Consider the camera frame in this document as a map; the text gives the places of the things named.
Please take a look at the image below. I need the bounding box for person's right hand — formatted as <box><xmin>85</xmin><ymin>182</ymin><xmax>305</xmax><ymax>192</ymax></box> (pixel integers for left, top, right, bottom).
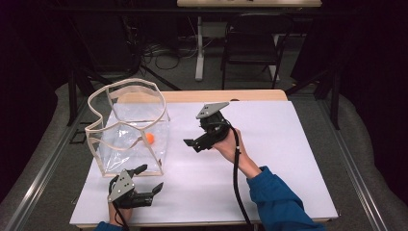
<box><xmin>212</xmin><ymin>128</ymin><xmax>247</xmax><ymax>168</ymax></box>

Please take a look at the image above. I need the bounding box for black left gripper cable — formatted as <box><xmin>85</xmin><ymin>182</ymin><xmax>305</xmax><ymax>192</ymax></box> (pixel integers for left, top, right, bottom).
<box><xmin>109</xmin><ymin>174</ymin><xmax>131</xmax><ymax>231</ymax></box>

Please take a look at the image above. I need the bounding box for black stand post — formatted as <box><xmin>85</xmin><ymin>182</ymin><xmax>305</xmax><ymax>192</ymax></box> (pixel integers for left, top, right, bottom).
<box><xmin>65</xmin><ymin>69</ymin><xmax>80</xmax><ymax>127</ymax></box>

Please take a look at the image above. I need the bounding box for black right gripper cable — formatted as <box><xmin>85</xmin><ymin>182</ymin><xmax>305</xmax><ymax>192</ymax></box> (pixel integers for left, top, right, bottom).
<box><xmin>220</xmin><ymin>118</ymin><xmax>255</xmax><ymax>231</ymax></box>

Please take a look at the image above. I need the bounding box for white board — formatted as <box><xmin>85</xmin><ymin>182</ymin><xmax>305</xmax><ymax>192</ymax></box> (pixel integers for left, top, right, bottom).
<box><xmin>69</xmin><ymin>100</ymin><xmax>340</xmax><ymax>226</ymax></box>

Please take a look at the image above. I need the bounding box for person's left hand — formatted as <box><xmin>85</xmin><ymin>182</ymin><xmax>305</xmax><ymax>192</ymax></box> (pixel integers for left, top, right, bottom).
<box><xmin>108</xmin><ymin>203</ymin><xmax>133</xmax><ymax>226</ymax></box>

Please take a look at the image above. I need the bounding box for black folding chair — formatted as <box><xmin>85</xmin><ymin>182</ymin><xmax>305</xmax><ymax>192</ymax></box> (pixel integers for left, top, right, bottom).
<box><xmin>220</xmin><ymin>13</ymin><xmax>294</xmax><ymax>90</ymax></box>

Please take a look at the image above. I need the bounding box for metal floor rail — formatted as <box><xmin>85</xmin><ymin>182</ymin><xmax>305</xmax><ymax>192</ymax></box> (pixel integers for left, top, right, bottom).
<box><xmin>2</xmin><ymin>102</ymin><xmax>89</xmax><ymax>231</ymax></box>
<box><xmin>319</xmin><ymin>97</ymin><xmax>390</xmax><ymax>231</ymax></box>

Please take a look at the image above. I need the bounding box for wooden table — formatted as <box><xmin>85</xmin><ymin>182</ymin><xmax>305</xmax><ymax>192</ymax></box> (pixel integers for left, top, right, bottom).
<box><xmin>76</xmin><ymin>89</ymin><xmax>333</xmax><ymax>230</ymax></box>

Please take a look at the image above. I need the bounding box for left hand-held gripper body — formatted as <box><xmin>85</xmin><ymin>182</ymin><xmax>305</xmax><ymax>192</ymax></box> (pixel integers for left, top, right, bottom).
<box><xmin>108</xmin><ymin>169</ymin><xmax>154</xmax><ymax>209</ymax></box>

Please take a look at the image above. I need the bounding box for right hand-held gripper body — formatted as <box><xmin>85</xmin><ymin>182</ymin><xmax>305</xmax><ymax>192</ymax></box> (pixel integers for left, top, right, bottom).
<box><xmin>195</xmin><ymin>101</ymin><xmax>232</xmax><ymax>149</ymax></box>

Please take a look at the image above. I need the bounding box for bundle of floor cables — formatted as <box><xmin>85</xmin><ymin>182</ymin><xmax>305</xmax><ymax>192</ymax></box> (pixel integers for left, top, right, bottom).
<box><xmin>140</xmin><ymin>38</ymin><xmax>200</xmax><ymax>71</ymax></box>

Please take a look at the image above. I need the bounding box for white background desk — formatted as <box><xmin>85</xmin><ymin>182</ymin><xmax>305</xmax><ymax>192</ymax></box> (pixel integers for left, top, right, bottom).
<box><xmin>176</xmin><ymin>0</ymin><xmax>323</xmax><ymax>82</ymax></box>

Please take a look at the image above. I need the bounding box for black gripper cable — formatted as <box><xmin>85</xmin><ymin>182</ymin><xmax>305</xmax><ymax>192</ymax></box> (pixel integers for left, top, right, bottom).
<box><xmin>220</xmin><ymin>118</ymin><xmax>255</xmax><ymax>231</ymax></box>
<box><xmin>109</xmin><ymin>174</ymin><xmax>131</xmax><ymax>231</ymax></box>

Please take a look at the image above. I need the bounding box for black horizontal frame bar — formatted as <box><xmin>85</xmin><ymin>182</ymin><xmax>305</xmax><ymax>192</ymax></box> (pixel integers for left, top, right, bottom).
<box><xmin>47</xmin><ymin>6</ymin><xmax>358</xmax><ymax>15</ymax></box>

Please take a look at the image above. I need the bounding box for clear plastic bag beige trim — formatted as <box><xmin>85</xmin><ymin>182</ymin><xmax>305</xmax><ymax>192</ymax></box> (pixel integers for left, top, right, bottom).
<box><xmin>84</xmin><ymin>77</ymin><xmax>171</xmax><ymax>178</ymax></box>

